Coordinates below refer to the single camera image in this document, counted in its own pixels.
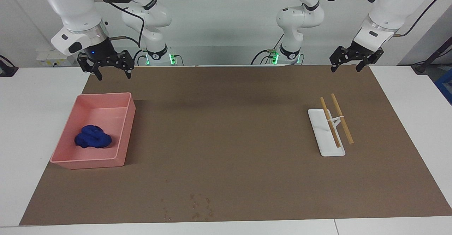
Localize white wall socket box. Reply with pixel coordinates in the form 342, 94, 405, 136
36, 49, 79, 67

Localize blue towel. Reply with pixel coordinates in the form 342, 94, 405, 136
74, 124, 112, 149

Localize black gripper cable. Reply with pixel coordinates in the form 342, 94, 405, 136
88, 0, 146, 49
394, 0, 447, 37

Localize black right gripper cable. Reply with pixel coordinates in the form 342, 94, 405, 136
88, 0, 146, 49

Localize black clamp stand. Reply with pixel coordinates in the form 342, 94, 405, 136
0, 55, 19, 77

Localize brown table mat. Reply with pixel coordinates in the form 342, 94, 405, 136
19, 65, 452, 226

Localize black tripod leg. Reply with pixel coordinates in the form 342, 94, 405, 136
411, 36, 452, 75

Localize black right base cables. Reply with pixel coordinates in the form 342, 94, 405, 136
132, 49, 148, 66

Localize wooden dowel rod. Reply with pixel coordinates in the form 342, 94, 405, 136
331, 93, 354, 145
320, 97, 341, 148

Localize black base cables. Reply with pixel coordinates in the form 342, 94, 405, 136
251, 34, 280, 66
132, 49, 148, 66

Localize pink plastic bin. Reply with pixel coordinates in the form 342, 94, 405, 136
50, 93, 136, 170

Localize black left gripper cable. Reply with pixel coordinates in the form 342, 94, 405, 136
394, 0, 447, 37

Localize white rack base tray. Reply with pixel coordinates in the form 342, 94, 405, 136
308, 108, 346, 157

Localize blue crate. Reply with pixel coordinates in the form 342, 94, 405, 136
435, 78, 452, 105

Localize black left base cables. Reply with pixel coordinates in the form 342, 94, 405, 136
251, 34, 280, 66

